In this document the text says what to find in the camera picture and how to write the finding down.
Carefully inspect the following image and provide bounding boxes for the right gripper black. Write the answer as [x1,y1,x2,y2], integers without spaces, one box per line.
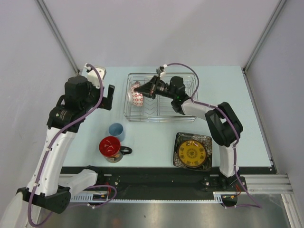
[134,76,176,100]

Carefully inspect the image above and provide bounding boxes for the red brown patterned bowl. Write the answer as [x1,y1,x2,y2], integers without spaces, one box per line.
[130,81,142,90]

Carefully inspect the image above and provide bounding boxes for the blue patterned bowl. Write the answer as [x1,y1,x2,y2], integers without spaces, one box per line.
[126,89,143,107]

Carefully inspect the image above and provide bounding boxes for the black floral square plate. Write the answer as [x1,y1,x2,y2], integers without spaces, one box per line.
[173,132,212,172]

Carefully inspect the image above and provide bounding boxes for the yellow round plate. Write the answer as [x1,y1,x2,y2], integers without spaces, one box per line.
[177,140,207,168]

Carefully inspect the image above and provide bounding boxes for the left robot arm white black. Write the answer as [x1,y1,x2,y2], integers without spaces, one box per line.
[17,76,115,215]

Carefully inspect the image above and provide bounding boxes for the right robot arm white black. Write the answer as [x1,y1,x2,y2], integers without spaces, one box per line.
[134,76,243,190]

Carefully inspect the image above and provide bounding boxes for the light blue cup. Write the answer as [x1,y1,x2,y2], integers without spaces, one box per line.
[108,123,125,142]

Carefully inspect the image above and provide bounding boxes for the red black mug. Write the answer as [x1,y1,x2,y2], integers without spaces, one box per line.
[99,136,133,163]

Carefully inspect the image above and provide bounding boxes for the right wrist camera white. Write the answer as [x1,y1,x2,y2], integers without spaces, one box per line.
[156,64,167,78]

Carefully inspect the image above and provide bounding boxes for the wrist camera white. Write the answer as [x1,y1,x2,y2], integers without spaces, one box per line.
[156,64,167,78]
[84,65,106,89]

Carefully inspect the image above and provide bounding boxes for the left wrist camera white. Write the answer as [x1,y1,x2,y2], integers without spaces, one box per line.
[84,65,106,89]

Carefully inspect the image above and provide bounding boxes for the wire metal dish rack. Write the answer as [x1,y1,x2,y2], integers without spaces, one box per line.
[124,72,198,122]

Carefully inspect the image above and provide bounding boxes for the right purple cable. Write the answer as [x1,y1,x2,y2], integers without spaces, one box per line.
[163,62,263,209]

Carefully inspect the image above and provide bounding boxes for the purple cable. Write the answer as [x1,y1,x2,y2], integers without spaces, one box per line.
[27,63,105,226]
[163,62,263,209]

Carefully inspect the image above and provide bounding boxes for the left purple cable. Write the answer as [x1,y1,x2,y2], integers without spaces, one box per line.
[27,63,105,226]

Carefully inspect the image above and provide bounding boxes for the left aluminium frame post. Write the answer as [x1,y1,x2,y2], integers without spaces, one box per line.
[35,0,80,75]

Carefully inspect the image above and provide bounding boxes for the aluminium frame post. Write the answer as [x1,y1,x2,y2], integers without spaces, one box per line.
[35,0,80,75]
[243,0,288,74]

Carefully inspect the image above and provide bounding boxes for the white slotted cable duct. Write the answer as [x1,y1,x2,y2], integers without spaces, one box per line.
[71,191,225,204]

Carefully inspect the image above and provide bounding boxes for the aluminium front rail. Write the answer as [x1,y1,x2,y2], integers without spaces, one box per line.
[244,174,293,194]

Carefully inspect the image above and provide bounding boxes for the right aluminium frame post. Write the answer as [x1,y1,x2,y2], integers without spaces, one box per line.
[243,0,288,74]

